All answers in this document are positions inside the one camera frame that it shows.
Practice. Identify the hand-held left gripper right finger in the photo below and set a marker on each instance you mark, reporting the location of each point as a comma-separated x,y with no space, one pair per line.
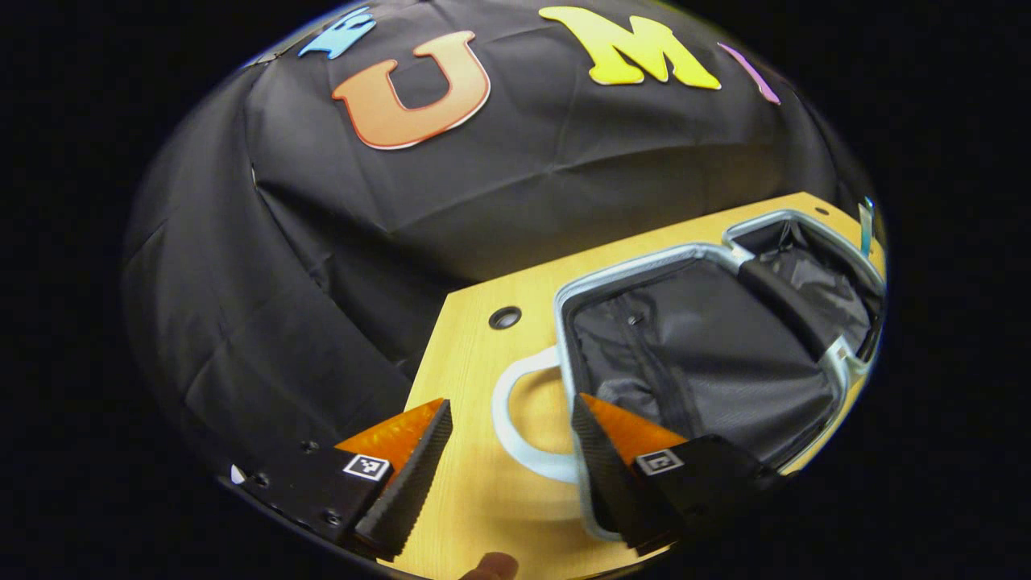
612,483

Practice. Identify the light blue suitcase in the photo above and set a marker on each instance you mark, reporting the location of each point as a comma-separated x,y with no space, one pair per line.
709,346

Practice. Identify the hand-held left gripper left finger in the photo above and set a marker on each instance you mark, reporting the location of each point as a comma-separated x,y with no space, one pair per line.
407,491

